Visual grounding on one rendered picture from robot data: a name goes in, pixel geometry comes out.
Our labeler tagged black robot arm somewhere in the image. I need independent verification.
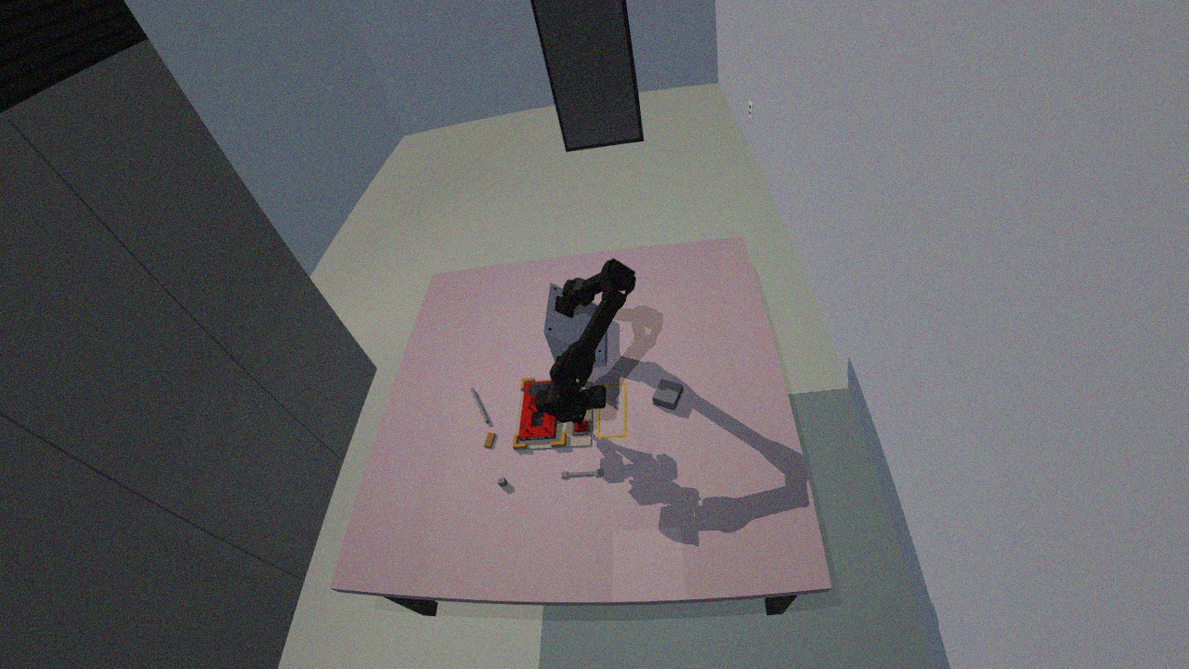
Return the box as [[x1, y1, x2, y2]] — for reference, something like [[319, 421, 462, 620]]
[[542, 259, 636, 423]]

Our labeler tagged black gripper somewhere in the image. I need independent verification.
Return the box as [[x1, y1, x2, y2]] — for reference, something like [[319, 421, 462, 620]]
[[536, 386, 606, 416]]

